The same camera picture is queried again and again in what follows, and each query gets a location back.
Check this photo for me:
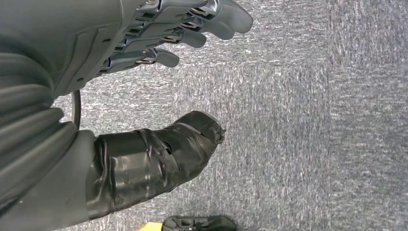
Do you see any yellow floor tape square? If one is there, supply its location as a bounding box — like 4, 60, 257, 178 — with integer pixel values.
137, 222, 164, 231

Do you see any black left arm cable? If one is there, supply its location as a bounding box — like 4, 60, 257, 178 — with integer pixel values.
70, 90, 82, 130

